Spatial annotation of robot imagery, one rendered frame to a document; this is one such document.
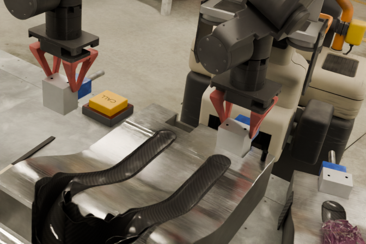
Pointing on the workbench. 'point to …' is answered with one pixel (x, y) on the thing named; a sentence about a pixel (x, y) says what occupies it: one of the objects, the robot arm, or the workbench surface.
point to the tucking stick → (29, 153)
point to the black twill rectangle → (285, 210)
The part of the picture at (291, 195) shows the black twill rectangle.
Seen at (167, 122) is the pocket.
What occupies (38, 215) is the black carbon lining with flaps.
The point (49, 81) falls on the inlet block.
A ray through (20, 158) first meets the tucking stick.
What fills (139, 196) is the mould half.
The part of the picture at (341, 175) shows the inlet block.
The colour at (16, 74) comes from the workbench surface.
